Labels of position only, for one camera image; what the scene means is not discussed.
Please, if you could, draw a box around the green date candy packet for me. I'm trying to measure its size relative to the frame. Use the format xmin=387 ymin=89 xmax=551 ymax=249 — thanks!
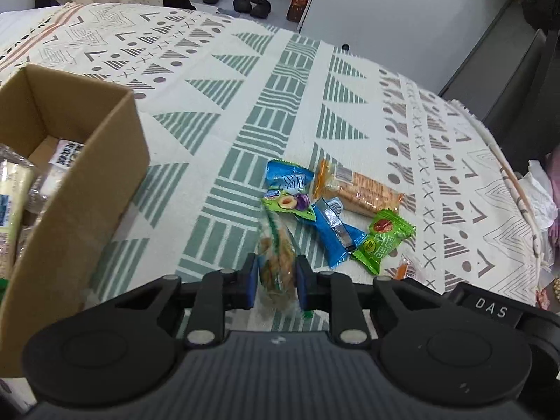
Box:
xmin=352 ymin=209 xmax=417 ymax=277

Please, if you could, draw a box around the orange cracker packet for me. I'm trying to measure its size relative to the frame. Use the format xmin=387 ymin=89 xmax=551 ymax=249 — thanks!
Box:
xmin=311 ymin=158 xmax=406 ymax=219

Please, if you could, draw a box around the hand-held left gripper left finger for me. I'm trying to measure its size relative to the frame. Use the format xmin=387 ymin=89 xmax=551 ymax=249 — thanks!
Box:
xmin=109 ymin=253 xmax=260 ymax=347

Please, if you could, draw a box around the clear green-edged cookie packet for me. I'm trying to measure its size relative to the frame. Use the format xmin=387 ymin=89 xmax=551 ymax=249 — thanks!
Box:
xmin=257 ymin=209 xmax=313 ymax=318

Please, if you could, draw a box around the white packet with blue label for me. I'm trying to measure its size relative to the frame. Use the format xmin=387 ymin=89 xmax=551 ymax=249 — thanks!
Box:
xmin=0 ymin=157 xmax=36 ymax=283

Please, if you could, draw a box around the white plastic bag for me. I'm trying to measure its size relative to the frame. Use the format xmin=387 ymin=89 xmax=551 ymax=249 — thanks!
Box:
xmin=520 ymin=159 xmax=559 ymax=229

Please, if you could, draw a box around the white snack packet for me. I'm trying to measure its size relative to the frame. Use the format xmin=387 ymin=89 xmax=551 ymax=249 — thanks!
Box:
xmin=30 ymin=139 xmax=85 ymax=200

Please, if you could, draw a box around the small orange snack packet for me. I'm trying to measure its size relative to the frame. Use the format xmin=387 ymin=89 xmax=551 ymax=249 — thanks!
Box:
xmin=385 ymin=258 xmax=415 ymax=281

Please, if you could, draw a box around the blue snack packet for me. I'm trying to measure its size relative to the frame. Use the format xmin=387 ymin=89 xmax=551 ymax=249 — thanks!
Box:
xmin=314 ymin=197 xmax=369 ymax=271
xmin=266 ymin=159 xmax=316 ymax=191

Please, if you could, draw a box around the brown drink bottle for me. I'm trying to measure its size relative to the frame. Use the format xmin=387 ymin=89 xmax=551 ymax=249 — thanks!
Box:
xmin=286 ymin=0 xmax=310 ymax=23

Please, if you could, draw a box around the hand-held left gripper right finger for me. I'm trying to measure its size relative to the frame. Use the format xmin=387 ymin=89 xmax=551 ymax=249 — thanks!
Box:
xmin=295 ymin=254 xmax=447 ymax=347

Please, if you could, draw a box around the green plum candy packet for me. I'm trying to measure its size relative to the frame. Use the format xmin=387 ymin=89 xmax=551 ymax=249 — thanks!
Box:
xmin=261 ymin=187 xmax=317 ymax=222

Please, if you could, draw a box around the pink cloth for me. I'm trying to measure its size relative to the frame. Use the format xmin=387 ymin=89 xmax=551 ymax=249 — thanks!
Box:
xmin=546 ymin=148 xmax=560 ymax=246

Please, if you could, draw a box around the brown cardboard box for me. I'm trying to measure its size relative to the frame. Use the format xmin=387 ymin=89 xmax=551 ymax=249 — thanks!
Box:
xmin=0 ymin=63 xmax=152 ymax=379

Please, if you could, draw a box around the patterned bed blanket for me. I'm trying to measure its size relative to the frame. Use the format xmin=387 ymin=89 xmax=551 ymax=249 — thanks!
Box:
xmin=0 ymin=2 xmax=545 ymax=333

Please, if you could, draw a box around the black chair back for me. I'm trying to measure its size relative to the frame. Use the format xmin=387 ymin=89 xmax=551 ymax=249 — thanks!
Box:
xmin=437 ymin=0 xmax=560 ymax=176

